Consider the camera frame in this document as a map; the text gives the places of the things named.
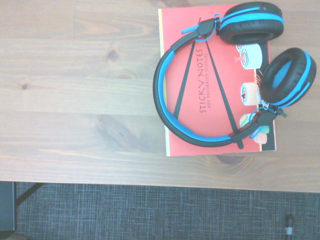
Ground black and blue headphones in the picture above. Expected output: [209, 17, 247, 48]
[152, 1, 317, 150]

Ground black cable with white band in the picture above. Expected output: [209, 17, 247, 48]
[284, 214, 295, 240]

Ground grey headphone hanger hook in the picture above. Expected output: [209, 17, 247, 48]
[0, 181, 18, 232]

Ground black diagonal table brace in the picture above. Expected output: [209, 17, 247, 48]
[15, 182, 45, 208]

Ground red sticky notes book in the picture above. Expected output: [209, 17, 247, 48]
[157, 3, 277, 157]

